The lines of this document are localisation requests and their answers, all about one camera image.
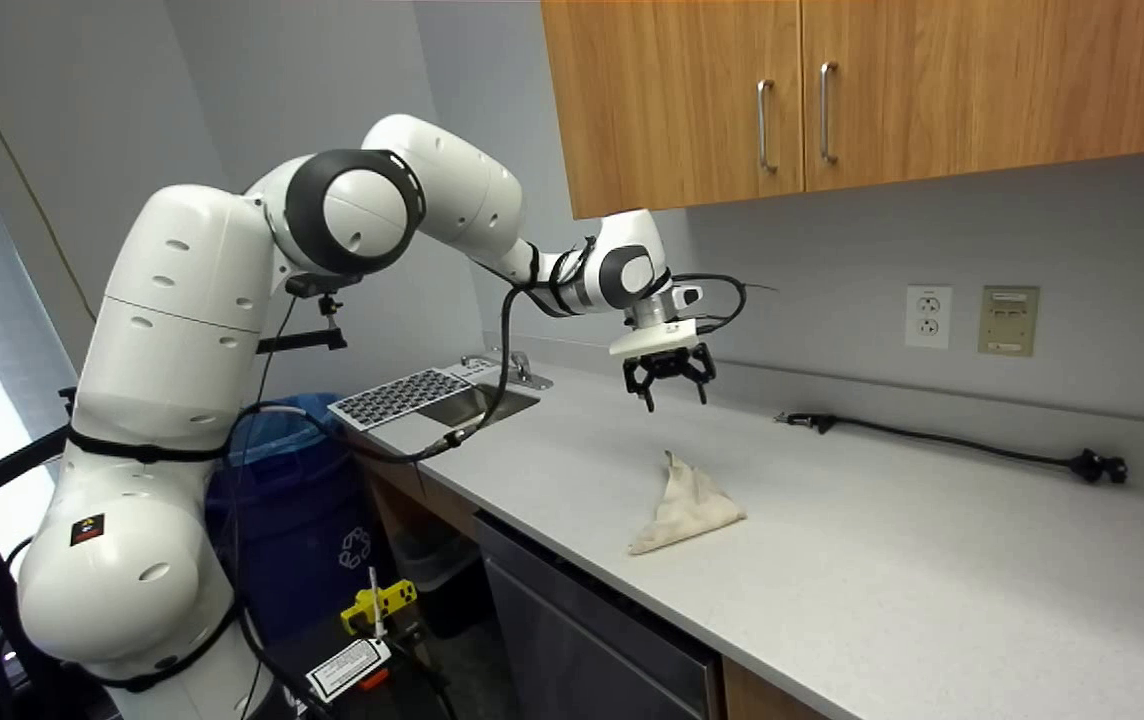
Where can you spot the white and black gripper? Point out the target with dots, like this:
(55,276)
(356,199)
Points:
(660,325)

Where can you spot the stained beige cloth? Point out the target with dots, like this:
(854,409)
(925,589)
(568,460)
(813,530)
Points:
(691,507)

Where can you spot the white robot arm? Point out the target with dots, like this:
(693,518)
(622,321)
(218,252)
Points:
(120,572)

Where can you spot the stainless steel sink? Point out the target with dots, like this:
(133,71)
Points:
(481,401)

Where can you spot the wooden upper cabinet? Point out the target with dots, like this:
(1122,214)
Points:
(705,102)

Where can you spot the metal dish drying rack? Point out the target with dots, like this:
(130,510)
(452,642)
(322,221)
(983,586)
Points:
(396,399)

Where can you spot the black dishwasher front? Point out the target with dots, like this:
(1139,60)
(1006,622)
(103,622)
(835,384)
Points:
(581,651)

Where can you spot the yellow clamp tool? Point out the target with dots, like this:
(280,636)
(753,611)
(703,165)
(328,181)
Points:
(368,606)

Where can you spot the blue recycling bin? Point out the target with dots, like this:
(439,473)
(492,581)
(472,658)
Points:
(292,523)

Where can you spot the white wall outlet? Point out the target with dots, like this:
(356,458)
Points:
(925,319)

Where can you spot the beige wall plate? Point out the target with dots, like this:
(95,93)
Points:
(1009,319)

